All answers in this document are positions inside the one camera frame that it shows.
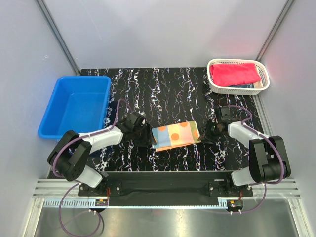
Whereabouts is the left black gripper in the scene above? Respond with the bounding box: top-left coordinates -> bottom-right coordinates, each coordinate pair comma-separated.
132,123 -> 156,147

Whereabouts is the orange patterned towel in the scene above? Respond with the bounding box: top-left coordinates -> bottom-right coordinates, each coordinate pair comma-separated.
152,121 -> 201,152

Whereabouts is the pink towel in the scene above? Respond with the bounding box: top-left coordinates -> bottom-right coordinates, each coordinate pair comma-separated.
210,63 -> 261,87

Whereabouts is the teal beige Doraemon towel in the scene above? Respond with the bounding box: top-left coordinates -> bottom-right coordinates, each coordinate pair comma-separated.
230,81 -> 263,89

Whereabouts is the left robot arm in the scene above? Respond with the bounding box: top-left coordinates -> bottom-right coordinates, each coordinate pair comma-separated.
47,112 -> 156,196

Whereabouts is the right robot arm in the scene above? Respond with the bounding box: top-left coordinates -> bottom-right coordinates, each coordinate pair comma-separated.
198,106 -> 291,197

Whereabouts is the white perforated basket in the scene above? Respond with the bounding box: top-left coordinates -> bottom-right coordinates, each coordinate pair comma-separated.
207,59 -> 270,96

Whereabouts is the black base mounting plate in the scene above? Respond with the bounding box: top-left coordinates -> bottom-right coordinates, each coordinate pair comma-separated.
78,171 -> 253,200

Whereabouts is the blue plastic bin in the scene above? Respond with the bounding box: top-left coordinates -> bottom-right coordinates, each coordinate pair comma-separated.
38,76 -> 112,140

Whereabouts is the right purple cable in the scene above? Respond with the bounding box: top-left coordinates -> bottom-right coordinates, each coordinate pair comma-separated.
222,105 -> 287,214

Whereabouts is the white cable duct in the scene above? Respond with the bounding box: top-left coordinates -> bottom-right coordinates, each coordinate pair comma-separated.
43,197 -> 232,208

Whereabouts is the aluminium rail profile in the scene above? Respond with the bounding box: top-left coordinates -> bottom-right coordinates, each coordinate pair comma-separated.
32,179 -> 301,199

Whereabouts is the right aluminium frame post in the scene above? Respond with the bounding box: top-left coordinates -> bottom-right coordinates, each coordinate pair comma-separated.
256,0 -> 296,62

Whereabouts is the aluminium frame post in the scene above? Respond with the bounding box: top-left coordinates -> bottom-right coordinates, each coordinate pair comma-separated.
256,0 -> 296,62
35,0 -> 81,75

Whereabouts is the left aluminium frame post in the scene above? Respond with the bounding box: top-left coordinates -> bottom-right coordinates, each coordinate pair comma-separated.
35,0 -> 81,75

